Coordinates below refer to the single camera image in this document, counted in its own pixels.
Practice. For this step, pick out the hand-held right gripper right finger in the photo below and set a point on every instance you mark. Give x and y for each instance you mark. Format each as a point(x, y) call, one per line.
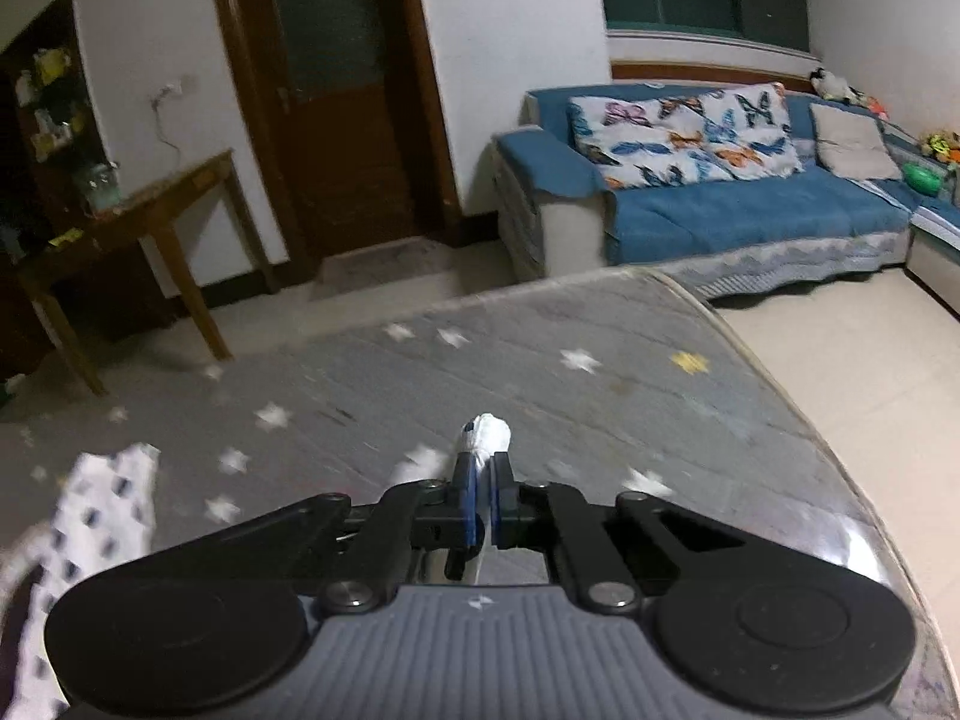
point(496, 504)

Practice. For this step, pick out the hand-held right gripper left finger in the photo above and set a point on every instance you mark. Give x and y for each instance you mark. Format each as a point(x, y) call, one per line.
point(469, 501)

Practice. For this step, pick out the white patterned garment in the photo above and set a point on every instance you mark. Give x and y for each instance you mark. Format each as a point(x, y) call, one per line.
point(480, 441)

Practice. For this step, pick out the grey star-print mattress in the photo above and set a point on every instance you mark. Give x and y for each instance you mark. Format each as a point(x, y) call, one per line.
point(480, 367)

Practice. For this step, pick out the doormat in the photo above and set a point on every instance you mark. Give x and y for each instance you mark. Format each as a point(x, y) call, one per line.
point(390, 262)

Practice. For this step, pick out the blue sofa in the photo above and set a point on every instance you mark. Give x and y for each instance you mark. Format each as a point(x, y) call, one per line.
point(739, 214)

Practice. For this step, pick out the butterfly-print blanket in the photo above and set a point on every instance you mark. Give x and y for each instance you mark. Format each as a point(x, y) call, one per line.
point(681, 136)

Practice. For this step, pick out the wooden door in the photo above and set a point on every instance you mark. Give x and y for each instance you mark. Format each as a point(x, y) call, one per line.
point(337, 90)

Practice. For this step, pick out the wooden table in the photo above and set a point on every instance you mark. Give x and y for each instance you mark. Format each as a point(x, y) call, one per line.
point(142, 210)

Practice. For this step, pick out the yellow object on table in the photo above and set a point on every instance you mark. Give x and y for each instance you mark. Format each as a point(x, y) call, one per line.
point(64, 238)

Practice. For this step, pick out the glass jar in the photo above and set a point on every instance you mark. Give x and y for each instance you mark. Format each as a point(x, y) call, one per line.
point(100, 186)

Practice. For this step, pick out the beige cushion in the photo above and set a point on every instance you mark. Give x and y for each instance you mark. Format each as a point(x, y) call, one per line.
point(853, 141)

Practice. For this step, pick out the dark wooden shelf cabinet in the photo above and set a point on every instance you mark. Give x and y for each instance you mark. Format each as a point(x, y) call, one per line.
point(45, 187)

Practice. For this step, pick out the green ball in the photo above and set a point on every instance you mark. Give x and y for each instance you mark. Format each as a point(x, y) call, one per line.
point(922, 178)

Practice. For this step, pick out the plush toy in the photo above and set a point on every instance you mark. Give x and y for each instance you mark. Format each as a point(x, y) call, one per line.
point(834, 85)

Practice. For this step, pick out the pile of colourful toys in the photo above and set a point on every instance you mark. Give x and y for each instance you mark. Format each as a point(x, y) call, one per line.
point(942, 144)

